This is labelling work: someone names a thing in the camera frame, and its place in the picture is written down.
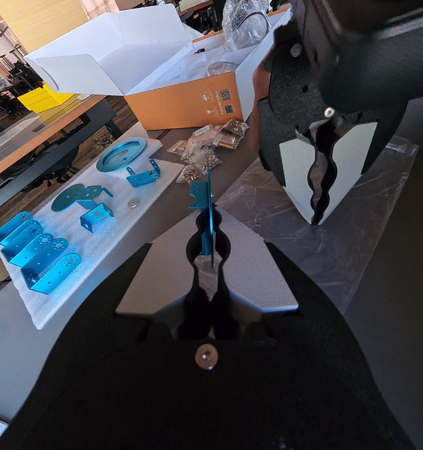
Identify grey desk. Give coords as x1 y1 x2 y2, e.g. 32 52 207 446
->
0 120 423 450

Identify white foam tray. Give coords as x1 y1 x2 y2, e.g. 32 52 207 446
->
0 136 186 330

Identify blue multi-hole box bracket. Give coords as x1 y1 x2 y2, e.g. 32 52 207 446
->
126 159 161 188

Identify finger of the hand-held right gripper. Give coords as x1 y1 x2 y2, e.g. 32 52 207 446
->
279 127 320 225
314 120 380 226

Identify pile of screw bags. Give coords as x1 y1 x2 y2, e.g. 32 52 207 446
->
166 119 250 185

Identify person's right hand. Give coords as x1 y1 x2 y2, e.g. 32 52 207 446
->
249 65 273 152

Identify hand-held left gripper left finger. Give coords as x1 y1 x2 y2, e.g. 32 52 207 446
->
116 209 212 330

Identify teal round perforated plate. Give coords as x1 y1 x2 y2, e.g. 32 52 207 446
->
51 184 92 212

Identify wooden workbench with black legs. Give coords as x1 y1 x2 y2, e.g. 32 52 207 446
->
0 93 122 211

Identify orange and white cardboard box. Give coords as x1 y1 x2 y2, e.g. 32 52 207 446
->
23 4 293 131

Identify small screws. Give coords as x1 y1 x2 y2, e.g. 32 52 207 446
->
252 206 279 229

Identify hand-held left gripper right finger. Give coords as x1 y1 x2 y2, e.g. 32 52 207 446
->
213 206 299 326

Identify yellow plastic bin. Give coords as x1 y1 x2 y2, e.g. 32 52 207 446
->
17 82 75 114

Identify bubble wrap bundle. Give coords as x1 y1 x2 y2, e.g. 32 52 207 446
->
222 0 272 53

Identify small blue angled bracket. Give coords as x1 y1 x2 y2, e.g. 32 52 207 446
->
80 203 113 234

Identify blue ring plate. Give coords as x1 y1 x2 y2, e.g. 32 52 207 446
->
96 137 148 173

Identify clear plastic bag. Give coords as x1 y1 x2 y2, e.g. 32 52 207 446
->
217 135 419 313

